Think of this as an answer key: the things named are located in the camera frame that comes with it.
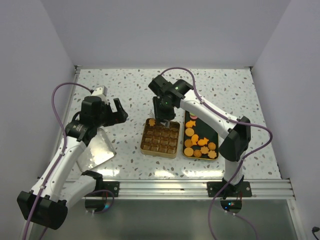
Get fish cookie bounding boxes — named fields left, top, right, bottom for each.
left=191, top=134, right=199, bottom=145
left=185, top=120, right=196, bottom=128
left=197, top=137, right=209, bottom=147

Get silver metal tongs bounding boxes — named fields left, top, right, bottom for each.
left=149, top=110, right=170, bottom=128

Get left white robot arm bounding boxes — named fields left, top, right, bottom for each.
left=17, top=95, right=128, bottom=230

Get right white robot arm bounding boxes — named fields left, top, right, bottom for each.
left=148, top=75, right=251, bottom=197

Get pink macaron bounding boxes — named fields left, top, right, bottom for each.
left=189, top=112, right=198, bottom=120

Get gold cookie tin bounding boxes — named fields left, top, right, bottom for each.
left=140, top=118, right=180, bottom=159

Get silver tin lid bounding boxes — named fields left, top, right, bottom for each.
left=76, top=128, right=117, bottom=172

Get green cookie tray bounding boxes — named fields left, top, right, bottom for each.
left=182, top=111, right=219, bottom=161

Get bottom large round cookie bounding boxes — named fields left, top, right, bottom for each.
left=183, top=147, right=194, bottom=157

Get swirl butter cookie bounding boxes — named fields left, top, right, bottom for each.
left=193, top=149, right=202, bottom=158

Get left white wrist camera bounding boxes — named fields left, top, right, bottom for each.
left=90, top=86, right=110, bottom=105

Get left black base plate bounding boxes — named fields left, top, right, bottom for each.
left=102, top=181, right=120, bottom=198

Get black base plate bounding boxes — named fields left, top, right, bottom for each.
left=102, top=181, right=120, bottom=198
left=206, top=180, right=253, bottom=199

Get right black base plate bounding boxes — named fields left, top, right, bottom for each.
left=206, top=180, right=253, bottom=199

